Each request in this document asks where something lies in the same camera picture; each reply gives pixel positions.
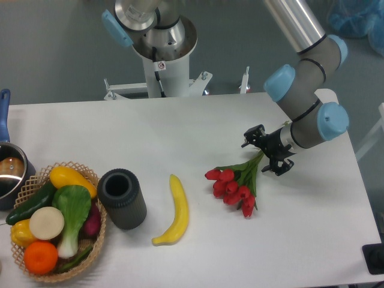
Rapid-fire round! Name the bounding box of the yellow banana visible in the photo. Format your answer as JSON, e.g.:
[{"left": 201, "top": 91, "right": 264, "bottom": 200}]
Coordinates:
[{"left": 152, "top": 174, "right": 190, "bottom": 246}]

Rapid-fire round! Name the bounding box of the yellow bell pepper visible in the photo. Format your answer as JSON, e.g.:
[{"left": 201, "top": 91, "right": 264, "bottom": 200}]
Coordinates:
[{"left": 11, "top": 219, "right": 38, "bottom": 248}]

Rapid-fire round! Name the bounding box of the purple sweet potato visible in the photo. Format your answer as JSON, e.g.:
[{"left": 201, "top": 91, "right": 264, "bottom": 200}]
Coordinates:
[{"left": 83, "top": 202, "right": 101, "bottom": 237}]

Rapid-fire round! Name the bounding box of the red tulip bouquet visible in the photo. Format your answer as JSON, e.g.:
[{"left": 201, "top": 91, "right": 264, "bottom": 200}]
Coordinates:
[{"left": 205, "top": 119, "right": 291, "bottom": 218}]

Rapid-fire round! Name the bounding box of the yellow squash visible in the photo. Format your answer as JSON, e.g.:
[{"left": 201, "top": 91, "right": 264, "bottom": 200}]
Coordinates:
[{"left": 49, "top": 166, "right": 97, "bottom": 199}]

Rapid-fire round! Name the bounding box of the dark green cucumber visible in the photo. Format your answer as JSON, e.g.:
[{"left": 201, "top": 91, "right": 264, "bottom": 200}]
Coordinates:
[{"left": 5, "top": 181, "right": 57, "bottom": 226}]

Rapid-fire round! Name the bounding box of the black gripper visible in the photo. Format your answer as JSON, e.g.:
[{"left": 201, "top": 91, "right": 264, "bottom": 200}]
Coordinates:
[{"left": 241, "top": 124, "right": 295, "bottom": 176}]

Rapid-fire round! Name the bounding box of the green chili pepper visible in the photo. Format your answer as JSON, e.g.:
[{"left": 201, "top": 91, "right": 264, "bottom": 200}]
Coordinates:
[{"left": 55, "top": 245, "right": 93, "bottom": 274}]

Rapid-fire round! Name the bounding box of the black cable on pedestal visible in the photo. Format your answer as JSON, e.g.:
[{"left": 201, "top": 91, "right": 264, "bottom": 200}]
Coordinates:
[{"left": 151, "top": 46, "right": 167, "bottom": 98}]

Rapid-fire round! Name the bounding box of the dark grey ribbed vase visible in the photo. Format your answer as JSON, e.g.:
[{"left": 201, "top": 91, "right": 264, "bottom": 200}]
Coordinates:
[{"left": 97, "top": 169, "right": 147, "bottom": 230}]

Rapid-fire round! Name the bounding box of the green bok choy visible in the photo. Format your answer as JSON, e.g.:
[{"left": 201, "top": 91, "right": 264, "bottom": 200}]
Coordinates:
[{"left": 52, "top": 185, "right": 91, "bottom": 259}]

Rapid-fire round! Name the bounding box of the blue plastic bag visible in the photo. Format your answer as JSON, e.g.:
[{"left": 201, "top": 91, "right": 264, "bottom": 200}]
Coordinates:
[{"left": 327, "top": 1, "right": 383, "bottom": 55}]

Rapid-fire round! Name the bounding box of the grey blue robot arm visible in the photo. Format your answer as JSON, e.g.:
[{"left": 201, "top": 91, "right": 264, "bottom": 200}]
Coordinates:
[{"left": 101, "top": 1, "right": 349, "bottom": 175}]

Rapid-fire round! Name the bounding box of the orange fruit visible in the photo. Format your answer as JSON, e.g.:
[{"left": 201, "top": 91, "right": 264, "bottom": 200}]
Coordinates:
[{"left": 23, "top": 241, "right": 58, "bottom": 275}]

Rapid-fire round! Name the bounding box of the black device at edge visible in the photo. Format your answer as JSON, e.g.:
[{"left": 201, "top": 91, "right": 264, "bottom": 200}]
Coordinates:
[{"left": 362, "top": 243, "right": 383, "bottom": 275}]

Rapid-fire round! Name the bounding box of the blue handled saucepan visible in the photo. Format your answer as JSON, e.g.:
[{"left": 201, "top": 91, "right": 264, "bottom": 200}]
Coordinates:
[{"left": 1, "top": 89, "right": 35, "bottom": 211}]

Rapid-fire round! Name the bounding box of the cream round radish slice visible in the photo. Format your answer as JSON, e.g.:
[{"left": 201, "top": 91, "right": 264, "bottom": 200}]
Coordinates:
[{"left": 29, "top": 206, "right": 64, "bottom": 240}]

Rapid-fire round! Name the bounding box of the white frame at right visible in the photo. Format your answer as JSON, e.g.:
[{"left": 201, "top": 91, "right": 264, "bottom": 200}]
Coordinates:
[{"left": 355, "top": 103, "right": 383, "bottom": 161}]

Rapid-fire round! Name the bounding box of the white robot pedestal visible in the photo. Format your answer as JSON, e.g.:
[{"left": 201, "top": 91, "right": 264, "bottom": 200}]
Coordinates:
[{"left": 103, "top": 16, "right": 214, "bottom": 101}]

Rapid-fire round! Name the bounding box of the woven wicker basket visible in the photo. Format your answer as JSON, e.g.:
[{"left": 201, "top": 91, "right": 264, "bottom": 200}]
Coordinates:
[{"left": 11, "top": 161, "right": 107, "bottom": 283}]

